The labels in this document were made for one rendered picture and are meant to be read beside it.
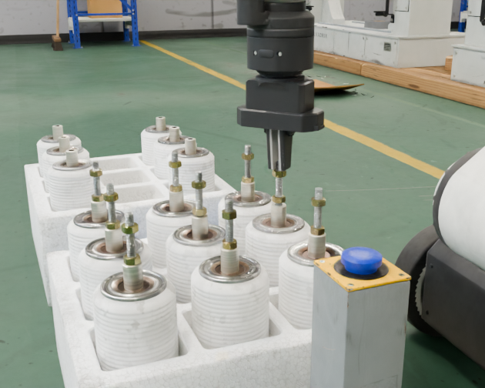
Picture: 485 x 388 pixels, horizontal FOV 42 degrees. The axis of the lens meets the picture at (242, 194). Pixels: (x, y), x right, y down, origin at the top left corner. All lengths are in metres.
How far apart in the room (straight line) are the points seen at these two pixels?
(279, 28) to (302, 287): 0.32
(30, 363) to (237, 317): 0.46
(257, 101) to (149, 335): 0.34
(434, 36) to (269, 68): 3.36
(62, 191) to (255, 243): 0.47
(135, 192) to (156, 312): 0.66
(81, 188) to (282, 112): 0.51
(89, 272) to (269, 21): 0.39
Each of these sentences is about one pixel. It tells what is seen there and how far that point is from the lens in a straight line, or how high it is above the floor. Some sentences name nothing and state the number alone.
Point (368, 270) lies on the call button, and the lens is 0.63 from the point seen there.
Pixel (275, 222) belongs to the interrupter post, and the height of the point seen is 0.26.
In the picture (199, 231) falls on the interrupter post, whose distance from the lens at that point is 0.87.
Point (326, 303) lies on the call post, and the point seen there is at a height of 0.28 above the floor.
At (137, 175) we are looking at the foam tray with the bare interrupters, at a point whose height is 0.16.
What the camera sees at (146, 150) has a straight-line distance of 1.51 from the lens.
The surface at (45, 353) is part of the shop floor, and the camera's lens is 1.14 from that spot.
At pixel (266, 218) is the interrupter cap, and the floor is 0.25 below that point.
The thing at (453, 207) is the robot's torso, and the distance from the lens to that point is 0.78.
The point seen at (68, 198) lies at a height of 0.20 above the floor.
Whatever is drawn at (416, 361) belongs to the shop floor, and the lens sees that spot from 1.10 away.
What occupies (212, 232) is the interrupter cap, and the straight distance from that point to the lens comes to 0.89.
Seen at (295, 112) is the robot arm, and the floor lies 0.42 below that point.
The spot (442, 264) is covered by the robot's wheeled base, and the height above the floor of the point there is 0.17.
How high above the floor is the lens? 0.58
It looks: 18 degrees down
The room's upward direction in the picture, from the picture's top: straight up
